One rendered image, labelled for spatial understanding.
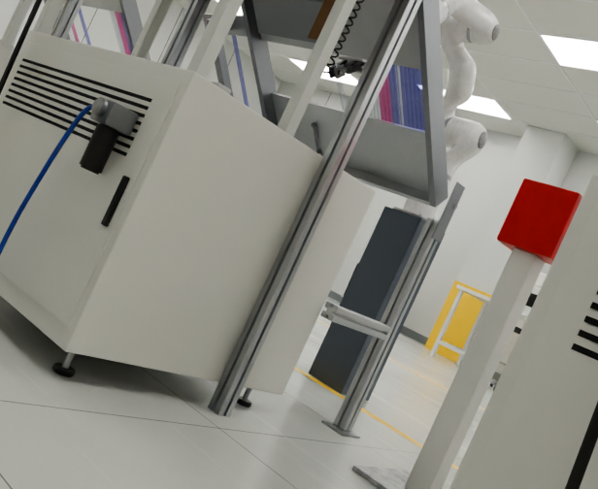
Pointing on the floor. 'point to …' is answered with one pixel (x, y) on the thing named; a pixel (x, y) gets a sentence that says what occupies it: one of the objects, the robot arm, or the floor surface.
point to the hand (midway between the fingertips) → (337, 71)
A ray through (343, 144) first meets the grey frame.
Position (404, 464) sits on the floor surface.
